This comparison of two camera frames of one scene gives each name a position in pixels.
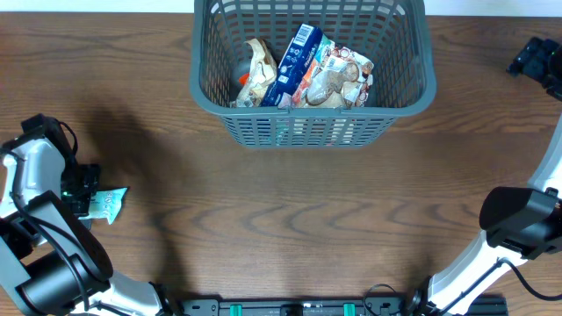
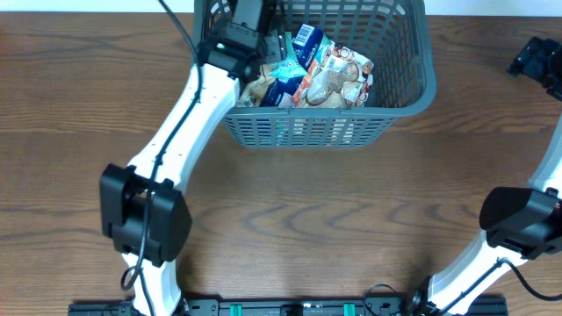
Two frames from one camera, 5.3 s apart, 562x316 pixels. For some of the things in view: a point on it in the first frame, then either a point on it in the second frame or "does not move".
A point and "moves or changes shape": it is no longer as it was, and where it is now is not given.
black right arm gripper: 528,59 does not move
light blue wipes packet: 105,204 moves or changes shape
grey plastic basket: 395,34 does not move
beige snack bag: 262,73 does not move
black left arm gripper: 80,204 -> 277,38
